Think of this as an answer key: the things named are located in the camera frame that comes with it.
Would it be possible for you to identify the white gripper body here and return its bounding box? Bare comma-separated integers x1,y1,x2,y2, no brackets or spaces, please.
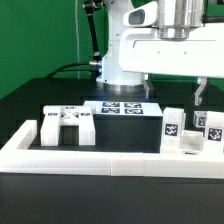
119,23,224,78

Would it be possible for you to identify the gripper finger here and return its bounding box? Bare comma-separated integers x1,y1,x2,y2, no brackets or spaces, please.
194,77,209,106
141,74,155,99

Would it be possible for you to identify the white chair seat part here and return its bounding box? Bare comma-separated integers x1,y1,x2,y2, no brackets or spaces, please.
160,129,224,156

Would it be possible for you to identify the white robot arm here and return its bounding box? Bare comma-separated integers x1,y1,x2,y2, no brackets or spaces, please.
97,0,224,105

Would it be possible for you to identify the white chair back part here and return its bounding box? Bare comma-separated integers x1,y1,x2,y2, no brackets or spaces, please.
40,105,96,146

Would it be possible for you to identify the small tagged white cube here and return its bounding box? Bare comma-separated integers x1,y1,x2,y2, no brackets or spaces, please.
193,111,207,128

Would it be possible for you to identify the white sheet with tags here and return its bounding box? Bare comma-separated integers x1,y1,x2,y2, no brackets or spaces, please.
84,101,162,117

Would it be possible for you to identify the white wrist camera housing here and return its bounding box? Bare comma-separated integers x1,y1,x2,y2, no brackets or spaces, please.
123,1,158,27

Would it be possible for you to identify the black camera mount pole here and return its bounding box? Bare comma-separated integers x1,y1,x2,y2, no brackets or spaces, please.
83,0,101,64

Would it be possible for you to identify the black cable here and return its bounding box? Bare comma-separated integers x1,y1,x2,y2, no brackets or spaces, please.
45,61,101,80

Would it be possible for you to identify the white U-shaped border frame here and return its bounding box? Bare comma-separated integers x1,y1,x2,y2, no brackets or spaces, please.
0,120,224,179

